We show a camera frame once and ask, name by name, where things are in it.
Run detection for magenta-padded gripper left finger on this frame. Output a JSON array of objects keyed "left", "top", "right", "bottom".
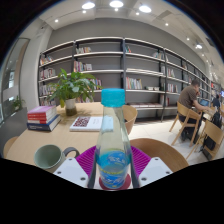
[{"left": 53, "top": 145, "right": 98, "bottom": 190}]

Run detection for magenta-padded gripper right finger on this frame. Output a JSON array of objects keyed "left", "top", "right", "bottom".
[{"left": 129, "top": 145, "right": 174, "bottom": 190}]

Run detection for clear bottle with teal cap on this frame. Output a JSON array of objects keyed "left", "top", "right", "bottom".
[{"left": 94, "top": 87, "right": 132, "bottom": 190}]

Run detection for light wooden chair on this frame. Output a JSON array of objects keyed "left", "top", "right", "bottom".
[
  {"left": 185, "top": 119, "right": 224, "bottom": 162},
  {"left": 2, "top": 135, "right": 20, "bottom": 159},
  {"left": 129, "top": 137, "right": 190, "bottom": 173},
  {"left": 168, "top": 101, "right": 202, "bottom": 147},
  {"left": 122, "top": 104, "right": 139, "bottom": 135}
]

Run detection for pale green ceramic mug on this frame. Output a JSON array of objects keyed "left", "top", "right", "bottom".
[{"left": 33, "top": 143, "right": 81, "bottom": 174}]

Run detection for white booklet with square code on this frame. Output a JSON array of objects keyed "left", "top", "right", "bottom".
[{"left": 69, "top": 115, "right": 104, "bottom": 133}]

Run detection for dark blue book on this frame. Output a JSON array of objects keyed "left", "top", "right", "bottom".
[{"left": 26, "top": 114, "right": 62, "bottom": 132}]

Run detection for red book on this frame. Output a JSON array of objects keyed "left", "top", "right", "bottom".
[{"left": 27, "top": 111, "right": 58, "bottom": 125}]

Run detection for black bag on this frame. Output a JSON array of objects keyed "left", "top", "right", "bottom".
[{"left": 203, "top": 134, "right": 218, "bottom": 152}]

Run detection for pink book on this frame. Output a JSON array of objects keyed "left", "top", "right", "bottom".
[{"left": 27, "top": 105, "right": 58, "bottom": 118}]

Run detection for person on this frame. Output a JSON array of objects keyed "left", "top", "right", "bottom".
[
  {"left": 211, "top": 94, "right": 223, "bottom": 111},
  {"left": 178, "top": 79, "right": 209, "bottom": 141}
]

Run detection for open laptop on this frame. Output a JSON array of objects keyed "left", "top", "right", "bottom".
[{"left": 198, "top": 98, "right": 210, "bottom": 108}]

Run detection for green potted plant glass vase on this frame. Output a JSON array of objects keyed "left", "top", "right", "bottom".
[{"left": 48, "top": 68, "right": 103, "bottom": 117}]

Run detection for small green potted plant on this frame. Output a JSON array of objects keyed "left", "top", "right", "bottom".
[{"left": 11, "top": 95, "right": 26, "bottom": 113}]

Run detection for round ceiling lights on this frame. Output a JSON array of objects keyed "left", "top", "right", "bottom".
[{"left": 53, "top": 0, "right": 204, "bottom": 49}]

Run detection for grey wall shelf unit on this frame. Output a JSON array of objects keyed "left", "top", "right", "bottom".
[{"left": 37, "top": 36, "right": 221, "bottom": 123}]

